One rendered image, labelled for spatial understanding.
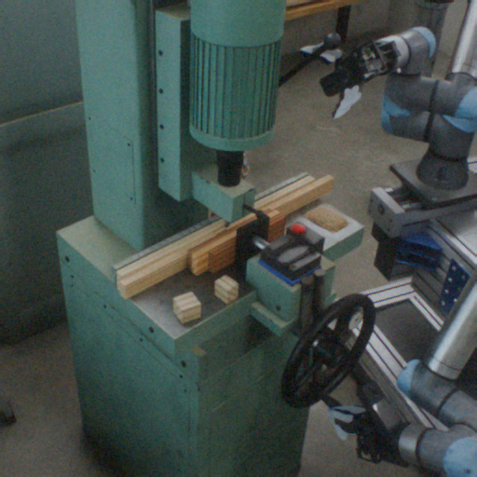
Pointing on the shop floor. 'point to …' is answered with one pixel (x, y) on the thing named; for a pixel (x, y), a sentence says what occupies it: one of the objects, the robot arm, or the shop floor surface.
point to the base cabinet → (179, 400)
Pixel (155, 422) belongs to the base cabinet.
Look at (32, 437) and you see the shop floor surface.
